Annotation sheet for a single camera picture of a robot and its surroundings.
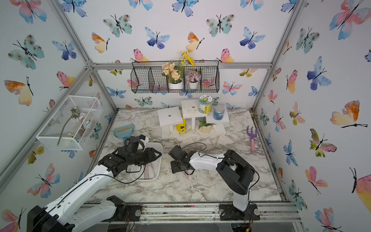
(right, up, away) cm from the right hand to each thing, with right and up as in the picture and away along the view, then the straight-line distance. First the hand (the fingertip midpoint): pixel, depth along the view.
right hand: (177, 165), depth 88 cm
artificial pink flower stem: (-50, +30, -13) cm, 60 cm away
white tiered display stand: (+8, +34, +1) cm, 34 cm away
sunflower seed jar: (+17, +37, -6) cm, 41 cm away
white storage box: (-16, -4, 0) cm, 16 cm away
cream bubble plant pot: (+18, +23, +11) cm, 31 cm away
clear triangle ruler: (+24, +12, +13) cm, 30 cm away
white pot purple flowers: (+9, +53, +1) cm, 54 cm away
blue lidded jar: (+26, +32, +1) cm, 41 cm away
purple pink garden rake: (+53, +17, +17) cm, 58 cm away
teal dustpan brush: (-40, +20, +17) cm, 47 cm away
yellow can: (+2, +23, +11) cm, 25 cm away
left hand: (-7, +9, -11) cm, 16 cm away
